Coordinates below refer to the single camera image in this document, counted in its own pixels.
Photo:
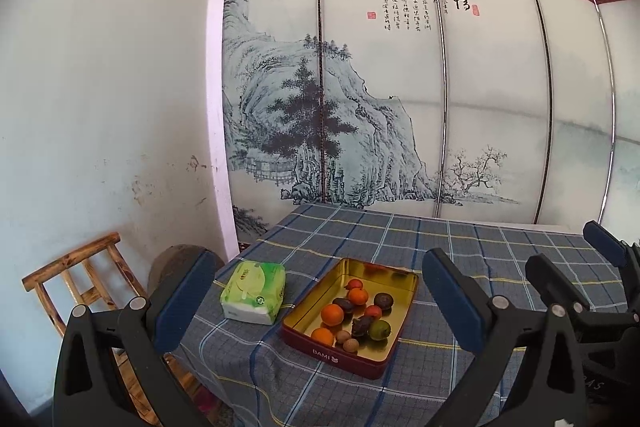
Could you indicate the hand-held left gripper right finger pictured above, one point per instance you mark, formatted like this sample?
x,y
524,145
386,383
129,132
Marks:
x,y
450,299

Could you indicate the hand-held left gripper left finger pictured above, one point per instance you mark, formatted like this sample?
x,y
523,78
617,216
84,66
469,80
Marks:
x,y
182,302

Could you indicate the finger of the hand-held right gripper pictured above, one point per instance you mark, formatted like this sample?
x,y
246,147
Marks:
x,y
604,240
550,282

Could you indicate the dark brown passion fruit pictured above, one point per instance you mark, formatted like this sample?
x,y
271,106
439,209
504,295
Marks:
x,y
343,305
383,301
361,327

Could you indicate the green tomato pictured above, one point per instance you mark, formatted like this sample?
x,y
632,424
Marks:
x,y
379,330

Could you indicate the red tomato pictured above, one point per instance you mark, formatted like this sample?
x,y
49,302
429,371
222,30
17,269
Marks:
x,y
354,284
372,311

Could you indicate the red and gold tin box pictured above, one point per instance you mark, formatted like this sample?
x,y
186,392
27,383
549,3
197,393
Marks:
x,y
375,274

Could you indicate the orange mandarin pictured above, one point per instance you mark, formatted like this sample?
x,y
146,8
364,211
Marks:
x,y
358,297
332,314
322,336

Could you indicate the tan longan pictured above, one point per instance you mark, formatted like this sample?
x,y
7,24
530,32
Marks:
x,y
342,336
350,346

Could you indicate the blue plaid tablecloth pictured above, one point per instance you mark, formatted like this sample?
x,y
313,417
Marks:
x,y
475,239

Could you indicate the green tissue pack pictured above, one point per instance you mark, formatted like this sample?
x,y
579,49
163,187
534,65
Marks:
x,y
252,292

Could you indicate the dark red object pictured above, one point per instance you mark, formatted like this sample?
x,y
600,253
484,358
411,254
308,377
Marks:
x,y
205,401

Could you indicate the wooden chair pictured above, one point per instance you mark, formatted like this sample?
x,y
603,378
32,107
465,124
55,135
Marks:
x,y
70,264

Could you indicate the landscape painted folding screen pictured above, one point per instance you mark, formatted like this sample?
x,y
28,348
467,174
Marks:
x,y
490,107

